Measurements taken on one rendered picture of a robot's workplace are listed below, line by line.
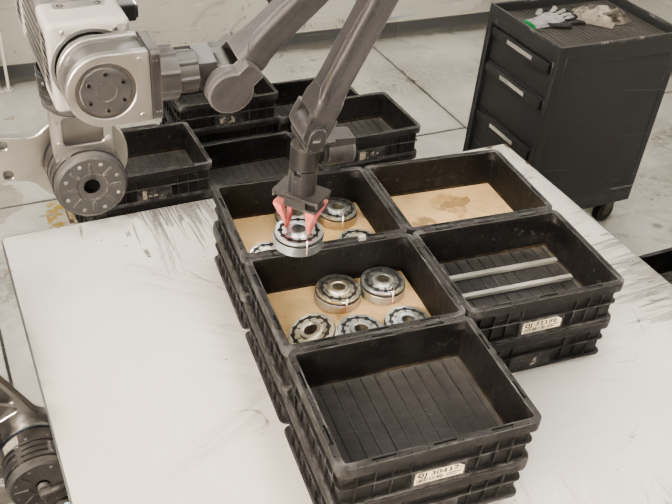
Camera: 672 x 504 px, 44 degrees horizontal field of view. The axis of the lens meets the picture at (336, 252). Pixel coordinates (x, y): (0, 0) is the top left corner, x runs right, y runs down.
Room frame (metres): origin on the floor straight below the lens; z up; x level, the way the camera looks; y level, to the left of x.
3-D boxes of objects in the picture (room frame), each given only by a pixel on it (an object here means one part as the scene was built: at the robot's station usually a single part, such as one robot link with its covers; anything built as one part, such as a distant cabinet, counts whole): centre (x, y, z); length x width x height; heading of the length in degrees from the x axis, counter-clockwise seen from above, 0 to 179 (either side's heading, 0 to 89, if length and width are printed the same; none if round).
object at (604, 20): (3.30, -0.96, 0.88); 0.29 x 0.22 x 0.03; 119
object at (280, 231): (1.40, 0.08, 1.04); 0.10 x 0.10 x 0.01
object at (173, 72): (1.24, 0.30, 1.45); 0.09 x 0.08 x 0.12; 29
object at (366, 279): (1.50, -0.11, 0.86); 0.10 x 0.10 x 0.01
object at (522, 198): (1.82, -0.29, 0.87); 0.40 x 0.30 x 0.11; 114
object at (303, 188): (1.40, 0.08, 1.16); 0.10 x 0.07 x 0.07; 68
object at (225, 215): (1.66, 0.08, 0.92); 0.40 x 0.30 x 0.02; 114
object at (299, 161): (1.41, 0.07, 1.22); 0.07 x 0.06 x 0.07; 119
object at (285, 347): (1.38, -0.04, 0.92); 0.40 x 0.30 x 0.02; 114
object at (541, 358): (1.54, -0.41, 0.76); 0.40 x 0.30 x 0.12; 114
